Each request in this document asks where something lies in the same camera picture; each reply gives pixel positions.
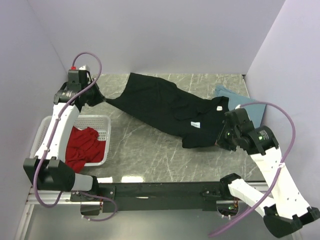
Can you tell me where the black t shirt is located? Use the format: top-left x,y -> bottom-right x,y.
105,73 -> 229,149

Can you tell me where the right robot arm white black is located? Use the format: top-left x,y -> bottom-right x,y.
216,108 -> 320,238

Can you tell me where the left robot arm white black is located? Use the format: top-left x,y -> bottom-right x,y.
23,66 -> 111,201

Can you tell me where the white plastic laundry basket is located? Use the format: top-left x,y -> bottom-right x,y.
30,115 -> 112,167

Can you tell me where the folded blue t shirt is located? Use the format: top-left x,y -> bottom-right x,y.
214,85 -> 266,128

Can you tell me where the red t shirt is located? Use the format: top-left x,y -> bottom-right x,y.
65,126 -> 106,173

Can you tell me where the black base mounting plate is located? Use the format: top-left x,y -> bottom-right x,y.
69,181 -> 241,216

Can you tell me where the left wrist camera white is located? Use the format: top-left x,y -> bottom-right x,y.
70,65 -> 90,72

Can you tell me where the aluminium rail frame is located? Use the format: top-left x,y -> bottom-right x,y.
14,177 -> 247,240

